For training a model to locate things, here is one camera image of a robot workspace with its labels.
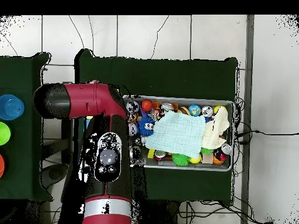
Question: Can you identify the shallow metal mesh bin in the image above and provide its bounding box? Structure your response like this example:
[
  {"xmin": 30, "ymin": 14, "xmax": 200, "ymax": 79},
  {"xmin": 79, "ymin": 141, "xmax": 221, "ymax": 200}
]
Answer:
[{"xmin": 121, "ymin": 94, "xmax": 235, "ymax": 172}]

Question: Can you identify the blue fuzzy toy with eyes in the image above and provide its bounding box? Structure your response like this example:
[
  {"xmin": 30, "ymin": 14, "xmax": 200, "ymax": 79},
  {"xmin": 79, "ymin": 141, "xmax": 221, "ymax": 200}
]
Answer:
[{"xmin": 137, "ymin": 115, "xmax": 156, "ymax": 137}]

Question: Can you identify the white baseball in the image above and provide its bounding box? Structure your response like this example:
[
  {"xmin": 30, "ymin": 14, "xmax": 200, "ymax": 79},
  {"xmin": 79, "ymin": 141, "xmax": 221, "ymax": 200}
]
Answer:
[{"xmin": 128, "ymin": 122, "xmax": 139, "ymax": 137}]

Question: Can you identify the orange ball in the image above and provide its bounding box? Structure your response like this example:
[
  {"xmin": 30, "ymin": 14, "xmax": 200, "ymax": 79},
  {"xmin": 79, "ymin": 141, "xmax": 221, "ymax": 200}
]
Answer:
[{"xmin": 141, "ymin": 99, "xmax": 154, "ymax": 112}]

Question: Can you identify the black and white soccer ball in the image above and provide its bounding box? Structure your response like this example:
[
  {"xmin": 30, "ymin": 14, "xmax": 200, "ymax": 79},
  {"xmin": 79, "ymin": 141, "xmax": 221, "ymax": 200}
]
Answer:
[{"xmin": 126, "ymin": 100, "xmax": 140, "ymax": 114}]

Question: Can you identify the light blue muslin cloth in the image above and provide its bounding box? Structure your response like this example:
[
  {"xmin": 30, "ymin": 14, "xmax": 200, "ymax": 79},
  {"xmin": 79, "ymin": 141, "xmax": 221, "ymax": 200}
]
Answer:
[{"xmin": 145, "ymin": 110, "xmax": 207, "ymax": 159}]

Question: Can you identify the globe print ball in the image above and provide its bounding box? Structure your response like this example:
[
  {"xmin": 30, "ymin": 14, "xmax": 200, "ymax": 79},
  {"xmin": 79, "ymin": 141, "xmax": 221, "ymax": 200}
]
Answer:
[{"xmin": 188, "ymin": 104, "xmax": 202, "ymax": 117}]

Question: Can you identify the green spiky ball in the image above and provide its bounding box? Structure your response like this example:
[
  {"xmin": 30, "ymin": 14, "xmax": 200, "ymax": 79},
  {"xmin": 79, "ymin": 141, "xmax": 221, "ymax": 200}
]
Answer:
[{"xmin": 172, "ymin": 153, "xmax": 191, "ymax": 167}]

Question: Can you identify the dark green tablecloth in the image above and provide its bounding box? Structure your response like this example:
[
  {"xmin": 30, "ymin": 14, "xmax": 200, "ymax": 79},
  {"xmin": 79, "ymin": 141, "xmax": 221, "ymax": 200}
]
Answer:
[
  {"xmin": 0, "ymin": 52, "xmax": 53, "ymax": 202},
  {"xmin": 72, "ymin": 48, "xmax": 239, "ymax": 203}
]

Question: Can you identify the cream muslin cloth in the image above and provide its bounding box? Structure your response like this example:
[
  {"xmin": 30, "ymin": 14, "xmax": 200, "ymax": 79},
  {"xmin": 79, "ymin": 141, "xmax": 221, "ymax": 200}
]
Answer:
[{"xmin": 201, "ymin": 106, "xmax": 231, "ymax": 150}]

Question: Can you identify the blue plastic cup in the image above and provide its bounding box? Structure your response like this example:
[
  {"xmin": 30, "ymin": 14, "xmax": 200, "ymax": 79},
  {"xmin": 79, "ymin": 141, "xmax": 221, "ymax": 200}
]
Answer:
[{"xmin": 0, "ymin": 94, "xmax": 25, "ymax": 121}]

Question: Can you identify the green plastic cup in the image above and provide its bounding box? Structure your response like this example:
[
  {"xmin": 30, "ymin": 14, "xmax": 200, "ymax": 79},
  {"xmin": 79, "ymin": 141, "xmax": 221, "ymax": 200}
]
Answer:
[{"xmin": 0, "ymin": 121, "xmax": 12, "ymax": 146}]

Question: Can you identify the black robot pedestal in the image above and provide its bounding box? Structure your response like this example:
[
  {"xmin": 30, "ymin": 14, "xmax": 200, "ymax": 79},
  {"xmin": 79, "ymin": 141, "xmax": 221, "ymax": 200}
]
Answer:
[{"xmin": 140, "ymin": 200, "xmax": 180, "ymax": 224}]

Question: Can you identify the black cable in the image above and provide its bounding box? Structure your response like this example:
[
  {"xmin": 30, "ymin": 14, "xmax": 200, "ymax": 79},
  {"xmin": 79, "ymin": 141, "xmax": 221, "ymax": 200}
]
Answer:
[{"xmin": 235, "ymin": 129, "xmax": 299, "ymax": 145}]

